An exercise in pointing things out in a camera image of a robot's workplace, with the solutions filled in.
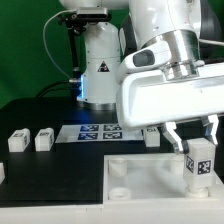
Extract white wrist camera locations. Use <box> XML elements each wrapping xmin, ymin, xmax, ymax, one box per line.
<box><xmin>116</xmin><ymin>41</ymin><xmax>171</xmax><ymax>84</ymax></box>

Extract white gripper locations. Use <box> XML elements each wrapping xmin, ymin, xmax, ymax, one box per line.
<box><xmin>117</xmin><ymin>63</ymin><xmax>224</xmax><ymax>154</ymax></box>

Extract black cables on table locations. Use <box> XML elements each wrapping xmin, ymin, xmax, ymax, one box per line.
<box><xmin>35</xmin><ymin>79</ymin><xmax>80</xmax><ymax>99</ymax></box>

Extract sheet with four tags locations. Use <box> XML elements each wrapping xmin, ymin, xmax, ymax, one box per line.
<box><xmin>56</xmin><ymin>123</ymin><xmax>143</xmax><ymax>143</ymax></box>

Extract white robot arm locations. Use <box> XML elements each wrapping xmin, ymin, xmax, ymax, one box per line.
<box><xmin>59</xmin><ymin>0</ymin><xmax>224</xmax><ymax>154</ymax></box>

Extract grey camera on stand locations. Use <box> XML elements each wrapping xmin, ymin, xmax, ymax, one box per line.
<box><xmin>76</xmin><ymin>7</ymin><xmax>109</xmax><ymax>21</ymax></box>

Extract white front and right fence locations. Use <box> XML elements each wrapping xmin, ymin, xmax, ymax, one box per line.
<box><xmin>0</xmin><ymin>154</ymin><xmax>224</xmax><ymax>224</ymax></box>

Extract white cable right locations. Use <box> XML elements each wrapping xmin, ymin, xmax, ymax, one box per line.
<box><xmin>199</xmin><ymin>38</ymin><xmax>224</xmax><ymax>48</ymax></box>

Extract white cable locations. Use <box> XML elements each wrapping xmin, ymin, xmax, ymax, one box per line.
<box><xmin>42</xmin><ymin>9</ymin><xmax>78</xmax><ymax>80</ymax></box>
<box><xmin>199</xmin><ymin>38</ymin><xmax>224</xmax><ymax>48</ymax></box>

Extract black camera stand pole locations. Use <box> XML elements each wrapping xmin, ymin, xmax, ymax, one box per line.
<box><xmin>57</xmin><ymin>13</ymin><xmax>86</xmax><ymax>101</ymax></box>

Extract white square tabletop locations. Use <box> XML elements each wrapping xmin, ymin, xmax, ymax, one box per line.
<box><xmin>103</xmin><ymin>153</ymin><xmax>224</xmax><ymax>209</ymax></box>

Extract white block left edge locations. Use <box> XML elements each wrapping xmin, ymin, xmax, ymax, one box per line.
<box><xmin>0</xmin><ymin>163</ymin><xmax>5</xmax><ymax>185</ymax></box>

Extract white cable left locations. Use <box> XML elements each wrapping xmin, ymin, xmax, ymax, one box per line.
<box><xmin>42</xmin><ymin>9</ymin><xmax>78</xmax><ymax>80</ymax></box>

